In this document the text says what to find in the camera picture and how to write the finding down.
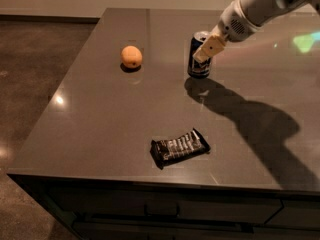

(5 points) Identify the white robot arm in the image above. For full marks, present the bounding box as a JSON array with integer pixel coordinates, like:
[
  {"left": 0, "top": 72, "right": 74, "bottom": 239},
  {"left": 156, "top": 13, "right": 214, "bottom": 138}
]
[{"left": 193, "top": 0, "right": 320, "bottom": 63}]

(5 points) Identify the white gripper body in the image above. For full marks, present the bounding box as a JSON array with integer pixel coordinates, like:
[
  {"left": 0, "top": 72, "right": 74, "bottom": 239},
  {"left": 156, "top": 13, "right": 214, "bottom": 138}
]
[{"left": 211, "top": 0, "right": 260, "bottom": 42}]

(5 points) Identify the dark cabinet drawer front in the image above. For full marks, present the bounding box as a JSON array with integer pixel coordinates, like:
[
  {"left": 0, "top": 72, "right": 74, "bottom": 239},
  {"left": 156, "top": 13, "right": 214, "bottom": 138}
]
[{"left": 49, "top": 187, "right": 282, "bottom": 223}]

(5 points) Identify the orange fruit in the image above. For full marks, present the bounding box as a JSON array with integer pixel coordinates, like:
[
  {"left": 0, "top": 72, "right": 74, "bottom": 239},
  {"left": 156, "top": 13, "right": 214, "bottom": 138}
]
[{"left": 121, "top": 46, "right": 143, "bottom": 69}]

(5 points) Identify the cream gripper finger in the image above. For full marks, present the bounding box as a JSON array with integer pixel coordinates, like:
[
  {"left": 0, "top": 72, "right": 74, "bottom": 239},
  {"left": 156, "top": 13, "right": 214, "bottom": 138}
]
[{"left": 193, "top": 34, "right": 226, "bottom": 63}]

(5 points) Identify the black drawer handle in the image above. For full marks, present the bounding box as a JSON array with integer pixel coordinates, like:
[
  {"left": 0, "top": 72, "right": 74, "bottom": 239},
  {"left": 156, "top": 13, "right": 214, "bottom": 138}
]
[{"left": 144, "top": 201, "right": 180, "bottom": 218}]

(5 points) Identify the black snack bar wrapper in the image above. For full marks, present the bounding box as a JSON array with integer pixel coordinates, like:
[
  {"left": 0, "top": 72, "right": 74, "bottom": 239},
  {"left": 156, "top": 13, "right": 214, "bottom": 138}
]
[{"left": 150, "top": 128, "right": 211, "bottom": 169}]

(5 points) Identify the blue pepsi can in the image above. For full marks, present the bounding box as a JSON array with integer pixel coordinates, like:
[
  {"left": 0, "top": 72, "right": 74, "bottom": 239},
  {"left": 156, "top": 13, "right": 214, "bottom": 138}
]
[{"left": 188, "top": 31, "right": 211, "bottom": 79}]

